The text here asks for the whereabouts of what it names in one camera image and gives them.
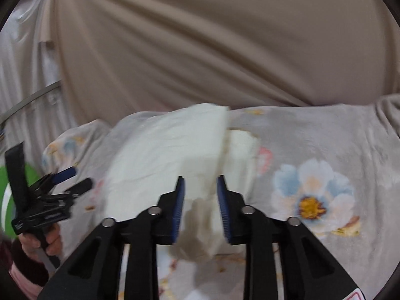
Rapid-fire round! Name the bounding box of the grey floral blanket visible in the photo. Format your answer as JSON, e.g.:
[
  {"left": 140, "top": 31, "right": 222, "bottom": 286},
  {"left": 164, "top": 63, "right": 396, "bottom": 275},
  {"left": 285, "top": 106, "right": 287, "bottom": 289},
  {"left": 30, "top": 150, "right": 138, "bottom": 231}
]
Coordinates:
[{"left": 40, "top": 94, "right": 400, "bottom": 300}]

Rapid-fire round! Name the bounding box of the white pleated curtain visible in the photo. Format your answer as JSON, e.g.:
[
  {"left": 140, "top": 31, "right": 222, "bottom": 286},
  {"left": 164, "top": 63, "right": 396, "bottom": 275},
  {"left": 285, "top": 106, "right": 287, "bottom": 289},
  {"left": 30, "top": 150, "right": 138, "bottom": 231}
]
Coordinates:
[{"left": 0, "top": 0, "right": 77, "bottom": 151}]

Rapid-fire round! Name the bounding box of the cream garment with brown strap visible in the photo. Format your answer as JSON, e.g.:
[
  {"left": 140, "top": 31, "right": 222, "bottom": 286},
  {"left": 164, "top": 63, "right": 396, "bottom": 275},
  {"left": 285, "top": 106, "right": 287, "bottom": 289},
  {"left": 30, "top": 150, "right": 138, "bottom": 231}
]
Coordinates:
[{"left": 103, "top": 102, "right": 262, "bottom": 261}]

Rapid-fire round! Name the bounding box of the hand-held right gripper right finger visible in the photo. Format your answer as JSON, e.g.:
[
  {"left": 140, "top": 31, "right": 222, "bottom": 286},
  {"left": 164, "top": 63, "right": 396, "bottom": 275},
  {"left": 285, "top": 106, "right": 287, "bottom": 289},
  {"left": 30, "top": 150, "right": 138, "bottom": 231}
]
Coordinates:
[{"left": 216, "top": 175, "right": 367, "bottom": 300}]

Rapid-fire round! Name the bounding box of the beige curtain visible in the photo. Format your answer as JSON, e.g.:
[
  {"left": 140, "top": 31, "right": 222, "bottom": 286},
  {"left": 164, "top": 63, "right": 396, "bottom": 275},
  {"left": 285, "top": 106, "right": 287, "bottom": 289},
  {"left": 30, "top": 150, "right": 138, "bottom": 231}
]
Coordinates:
[{"left": 50, "top": 0, "right": 400, "bottom": 122}]

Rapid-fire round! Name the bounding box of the curved metal rod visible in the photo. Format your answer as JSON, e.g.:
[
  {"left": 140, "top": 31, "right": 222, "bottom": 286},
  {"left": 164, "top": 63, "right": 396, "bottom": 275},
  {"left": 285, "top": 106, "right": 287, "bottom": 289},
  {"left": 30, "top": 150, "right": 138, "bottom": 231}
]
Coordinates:
[{"left": 0, "top": 80, "right": 62, "bottom": 123}]

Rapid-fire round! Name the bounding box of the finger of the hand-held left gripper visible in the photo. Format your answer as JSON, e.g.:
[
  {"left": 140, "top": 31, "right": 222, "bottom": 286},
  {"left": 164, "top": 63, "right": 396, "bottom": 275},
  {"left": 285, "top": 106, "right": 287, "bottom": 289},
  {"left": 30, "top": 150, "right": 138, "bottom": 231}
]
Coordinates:
[
  {"left": 50, "top": 166, "right": 78, "bottom": 186},
  {"left": 63, "top": 177, "right": 94, "bottom": 199}
]

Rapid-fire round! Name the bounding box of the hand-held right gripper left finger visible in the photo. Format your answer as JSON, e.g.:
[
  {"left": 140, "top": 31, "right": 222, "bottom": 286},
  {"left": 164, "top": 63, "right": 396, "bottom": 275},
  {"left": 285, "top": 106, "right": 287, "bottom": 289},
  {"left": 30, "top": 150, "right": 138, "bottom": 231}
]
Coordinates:
[{"left": 37, "top": 176, "right": 186, "bottom": 300}]

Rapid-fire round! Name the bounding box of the person's left hand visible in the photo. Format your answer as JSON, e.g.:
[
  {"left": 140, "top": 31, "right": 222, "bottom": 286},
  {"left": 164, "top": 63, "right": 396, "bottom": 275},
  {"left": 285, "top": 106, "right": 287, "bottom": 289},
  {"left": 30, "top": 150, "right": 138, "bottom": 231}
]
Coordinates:
[{"left": 18, "top": 224, "right": 64, "bottom": 259}]

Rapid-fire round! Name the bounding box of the green round object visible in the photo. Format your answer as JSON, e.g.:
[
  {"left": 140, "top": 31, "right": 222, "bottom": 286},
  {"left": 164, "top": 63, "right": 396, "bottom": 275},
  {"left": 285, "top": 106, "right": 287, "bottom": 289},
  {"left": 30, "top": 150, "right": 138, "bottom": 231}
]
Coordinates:
[{"left": 0, "top": 163, "right": 39, "bottom": 239}]

